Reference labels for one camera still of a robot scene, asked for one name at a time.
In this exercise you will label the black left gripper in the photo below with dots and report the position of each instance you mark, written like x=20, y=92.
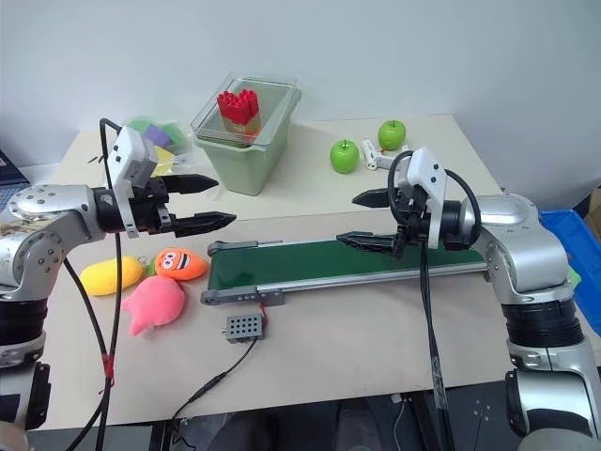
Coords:
x=152, y=206

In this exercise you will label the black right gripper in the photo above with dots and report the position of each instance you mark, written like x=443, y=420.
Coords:
x=409, y=216

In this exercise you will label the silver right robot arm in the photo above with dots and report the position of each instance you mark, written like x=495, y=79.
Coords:
x=526, y=244

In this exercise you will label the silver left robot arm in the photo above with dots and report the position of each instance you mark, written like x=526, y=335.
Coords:
x=42, y=225

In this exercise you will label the green conveyor belt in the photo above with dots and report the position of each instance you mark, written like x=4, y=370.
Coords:
x=328, y=265

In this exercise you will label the grey control box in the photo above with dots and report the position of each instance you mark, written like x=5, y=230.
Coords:
x=241, y=328

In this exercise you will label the orange plush carrot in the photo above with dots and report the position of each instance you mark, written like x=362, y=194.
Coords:
x=180, y=265

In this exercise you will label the white plastic clip part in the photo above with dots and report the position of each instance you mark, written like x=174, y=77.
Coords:
x=373, y=154

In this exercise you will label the green apple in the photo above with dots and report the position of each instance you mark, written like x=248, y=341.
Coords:
x=392, y=135
x=344, y=157

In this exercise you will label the green plastic bin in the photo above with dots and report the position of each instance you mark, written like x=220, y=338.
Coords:
x=249, y=155

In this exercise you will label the bag of coloured foam pieces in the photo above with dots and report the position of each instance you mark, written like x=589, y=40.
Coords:
x=162, y=138

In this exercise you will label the red building block stack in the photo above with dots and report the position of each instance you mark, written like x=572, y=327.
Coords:
x=237, y=108

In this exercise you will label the clear plastic tray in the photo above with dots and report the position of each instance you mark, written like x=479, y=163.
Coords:
x=244, y=110

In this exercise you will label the pink plush toy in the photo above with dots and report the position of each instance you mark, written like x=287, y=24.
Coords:
x=152, y=305

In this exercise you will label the yellow plush toy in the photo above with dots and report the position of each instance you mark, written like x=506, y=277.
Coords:
x=110, y=276

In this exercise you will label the dark blue box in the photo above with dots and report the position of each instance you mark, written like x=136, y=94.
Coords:
x=10, y=170

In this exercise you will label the blue plastic crate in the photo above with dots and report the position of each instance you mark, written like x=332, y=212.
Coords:
x=575, y=253

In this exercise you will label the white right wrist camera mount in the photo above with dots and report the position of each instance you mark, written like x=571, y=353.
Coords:
x=427, y=181

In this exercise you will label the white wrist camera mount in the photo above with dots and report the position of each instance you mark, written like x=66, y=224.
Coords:
x=427, y=181
x=131, y=162

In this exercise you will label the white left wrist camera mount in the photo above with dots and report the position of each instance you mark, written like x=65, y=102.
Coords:
x=131, y=162

